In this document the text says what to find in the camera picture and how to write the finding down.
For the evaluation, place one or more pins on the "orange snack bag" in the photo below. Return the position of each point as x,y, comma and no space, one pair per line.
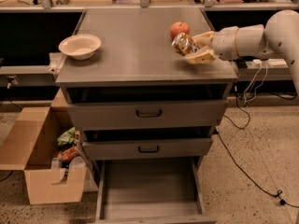
68,154

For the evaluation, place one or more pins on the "grey drawer cabinet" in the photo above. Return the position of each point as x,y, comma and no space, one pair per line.
137,64

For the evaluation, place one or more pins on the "open cardboard box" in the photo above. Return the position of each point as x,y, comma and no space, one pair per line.
30,147

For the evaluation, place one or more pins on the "grey open bottom drawer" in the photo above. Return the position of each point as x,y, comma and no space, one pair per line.
150,191

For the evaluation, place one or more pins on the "green snack bag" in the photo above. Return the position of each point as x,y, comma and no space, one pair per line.
67,137

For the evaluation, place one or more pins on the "white power strip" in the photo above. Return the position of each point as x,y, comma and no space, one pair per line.
276,62

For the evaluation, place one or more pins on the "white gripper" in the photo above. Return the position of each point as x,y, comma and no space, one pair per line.
224,43

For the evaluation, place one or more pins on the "grey middle drawer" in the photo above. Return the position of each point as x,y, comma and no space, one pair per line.
146,149

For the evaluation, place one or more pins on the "red apple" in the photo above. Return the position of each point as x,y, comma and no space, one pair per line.
179,27

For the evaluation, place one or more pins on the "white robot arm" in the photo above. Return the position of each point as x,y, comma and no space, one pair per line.
279,38

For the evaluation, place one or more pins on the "cream paper bowl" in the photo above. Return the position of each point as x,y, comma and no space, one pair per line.
80,47

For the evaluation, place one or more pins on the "grey top drawer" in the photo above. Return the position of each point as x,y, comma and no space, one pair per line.
146,115

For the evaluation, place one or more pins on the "white wall adapter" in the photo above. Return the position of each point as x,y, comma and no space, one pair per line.
257,62

